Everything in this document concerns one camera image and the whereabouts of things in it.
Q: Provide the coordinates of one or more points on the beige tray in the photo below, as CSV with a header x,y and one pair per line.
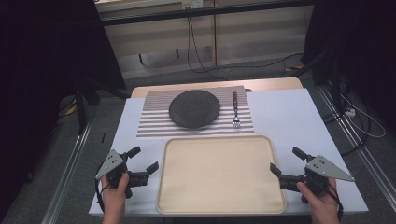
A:
x,y
221,174

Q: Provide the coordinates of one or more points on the person's left hand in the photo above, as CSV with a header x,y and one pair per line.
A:
x,y
113,200

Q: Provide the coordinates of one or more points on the white table cover sheet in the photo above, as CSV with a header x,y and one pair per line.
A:
x,y
286,118

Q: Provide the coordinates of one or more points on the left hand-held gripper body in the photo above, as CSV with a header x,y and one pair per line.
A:
x,y
113,160

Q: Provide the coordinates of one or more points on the striped placemat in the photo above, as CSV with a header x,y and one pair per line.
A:
x,y
152,121

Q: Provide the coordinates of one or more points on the small black floor object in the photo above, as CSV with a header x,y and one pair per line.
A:
x,y
103,137

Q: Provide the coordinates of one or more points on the white power adapter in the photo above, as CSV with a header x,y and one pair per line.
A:
x,y
350,112

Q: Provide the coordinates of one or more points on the metal floor rail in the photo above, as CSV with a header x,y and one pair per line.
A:
x,y
67,174
358,149

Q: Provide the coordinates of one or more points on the black metal stand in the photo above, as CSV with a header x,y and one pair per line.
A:
x,y
81,109
334,84

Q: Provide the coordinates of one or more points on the person's right hand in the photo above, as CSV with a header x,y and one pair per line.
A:
x,y
323,203

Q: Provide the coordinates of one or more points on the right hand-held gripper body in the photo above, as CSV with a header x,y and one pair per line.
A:
x,y
323,168

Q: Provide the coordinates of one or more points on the light wooden cabinet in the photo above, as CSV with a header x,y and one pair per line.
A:
x,y
249,34

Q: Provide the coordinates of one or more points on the dark grey round plate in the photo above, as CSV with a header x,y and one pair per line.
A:
x,y
194,109

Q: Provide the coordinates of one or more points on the white wall socket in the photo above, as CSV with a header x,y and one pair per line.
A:
x,y
192,3

